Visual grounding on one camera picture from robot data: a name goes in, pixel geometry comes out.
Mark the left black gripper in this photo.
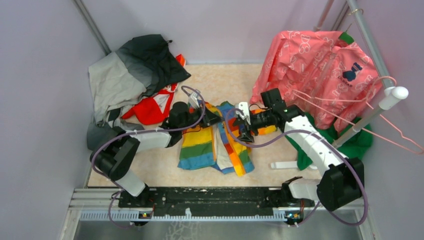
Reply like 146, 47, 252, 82
179, 103, 225, 132

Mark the rainbow striped jacket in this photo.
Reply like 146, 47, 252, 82
177, 100, 278, 178

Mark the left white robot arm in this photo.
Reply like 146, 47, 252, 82
89, 101, 224, 207

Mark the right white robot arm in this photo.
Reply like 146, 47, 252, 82
232, 88, 365, 212

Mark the grey black jacket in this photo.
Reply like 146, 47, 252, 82
86, 34, 191, 151

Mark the pink patterned jacket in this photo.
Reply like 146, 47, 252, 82
250, 30, 382, 132

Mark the red white garment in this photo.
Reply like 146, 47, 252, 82
117, 52, 178, 125

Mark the green garment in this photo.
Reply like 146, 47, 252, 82
284, 31, 375, 171

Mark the white clothes rack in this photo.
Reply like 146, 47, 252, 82
269, 0, 410, 170

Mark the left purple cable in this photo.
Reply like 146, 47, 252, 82
90, 85, 208, 229

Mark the purple cable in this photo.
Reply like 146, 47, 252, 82
90, 85, 208, 229
225, 107, 369, 227

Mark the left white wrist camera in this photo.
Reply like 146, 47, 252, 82
188, 89, 203, 109

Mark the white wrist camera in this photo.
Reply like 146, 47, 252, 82
235, 102, 250, 122
188, 89, 203, 109

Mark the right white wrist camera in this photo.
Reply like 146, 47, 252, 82
235, 102, 250, 122

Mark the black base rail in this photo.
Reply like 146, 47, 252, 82
117, 186, 314, 220

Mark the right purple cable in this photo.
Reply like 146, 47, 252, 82
225, 107, 369, 227

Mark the pink wire hanger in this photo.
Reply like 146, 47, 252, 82
292, 85, 424, 155

